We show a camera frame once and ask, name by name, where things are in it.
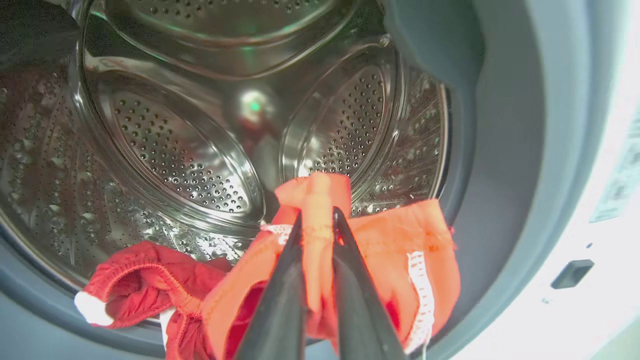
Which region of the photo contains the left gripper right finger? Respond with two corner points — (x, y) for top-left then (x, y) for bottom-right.
(332, 206), (408, 360)

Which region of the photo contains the white front-load washing machine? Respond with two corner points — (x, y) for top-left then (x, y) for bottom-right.
(0, 0), (640, 360)

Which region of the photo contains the red and white garment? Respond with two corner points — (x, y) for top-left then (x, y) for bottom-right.
(74, 172), (462, 360)

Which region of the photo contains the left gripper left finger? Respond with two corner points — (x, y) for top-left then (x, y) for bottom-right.
(232, 212), (307, 360)

